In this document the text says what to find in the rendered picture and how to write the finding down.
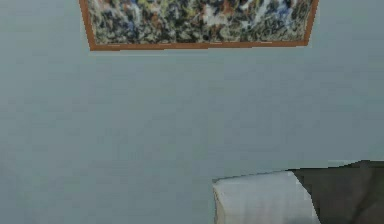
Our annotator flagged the brown framed speckled painting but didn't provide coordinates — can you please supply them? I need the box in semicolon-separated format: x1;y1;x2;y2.
78;0;320;52

